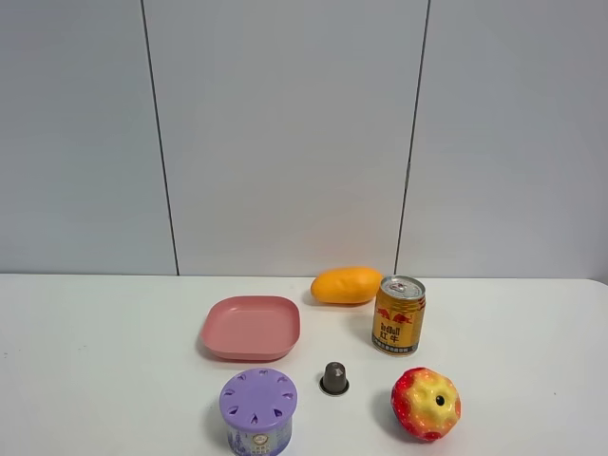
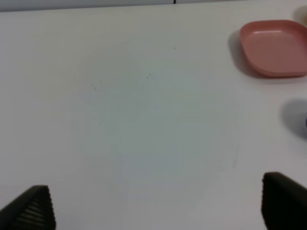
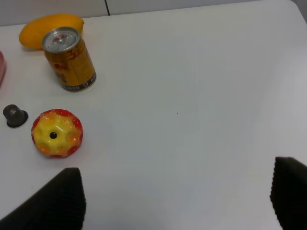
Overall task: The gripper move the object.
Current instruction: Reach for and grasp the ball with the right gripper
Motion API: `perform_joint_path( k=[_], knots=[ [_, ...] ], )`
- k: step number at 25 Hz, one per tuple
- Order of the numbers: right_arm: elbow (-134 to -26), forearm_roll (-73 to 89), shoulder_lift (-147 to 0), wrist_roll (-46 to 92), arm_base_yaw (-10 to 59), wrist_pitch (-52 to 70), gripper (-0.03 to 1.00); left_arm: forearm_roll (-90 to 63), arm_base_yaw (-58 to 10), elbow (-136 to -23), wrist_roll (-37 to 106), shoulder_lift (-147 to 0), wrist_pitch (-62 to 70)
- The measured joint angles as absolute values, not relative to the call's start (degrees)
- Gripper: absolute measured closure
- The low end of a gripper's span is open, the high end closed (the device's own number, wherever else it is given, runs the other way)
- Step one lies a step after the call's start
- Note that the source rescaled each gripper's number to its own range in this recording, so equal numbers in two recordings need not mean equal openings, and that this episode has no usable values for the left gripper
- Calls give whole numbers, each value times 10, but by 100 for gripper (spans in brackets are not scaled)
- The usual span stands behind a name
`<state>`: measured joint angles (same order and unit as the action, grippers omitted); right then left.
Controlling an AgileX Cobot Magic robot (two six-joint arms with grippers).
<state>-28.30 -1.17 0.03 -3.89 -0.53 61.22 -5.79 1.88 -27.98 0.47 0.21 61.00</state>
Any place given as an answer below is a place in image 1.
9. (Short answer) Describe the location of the red yellow apple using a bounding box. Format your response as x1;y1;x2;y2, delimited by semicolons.
390;367;462;442

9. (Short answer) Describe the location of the yellow mango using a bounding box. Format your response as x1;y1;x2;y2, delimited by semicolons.
310;267;383;305

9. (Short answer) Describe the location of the pink square plastic plate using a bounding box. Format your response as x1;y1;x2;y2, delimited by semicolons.
199;295;300;362

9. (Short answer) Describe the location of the gold Red Bull can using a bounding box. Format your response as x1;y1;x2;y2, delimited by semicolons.
371;275;426;356

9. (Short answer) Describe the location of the brown coffee capsule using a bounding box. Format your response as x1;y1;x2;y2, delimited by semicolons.
319;362;350;396

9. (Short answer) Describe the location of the purple air freshener jar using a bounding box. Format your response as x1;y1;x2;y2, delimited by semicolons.
218;368;297;455

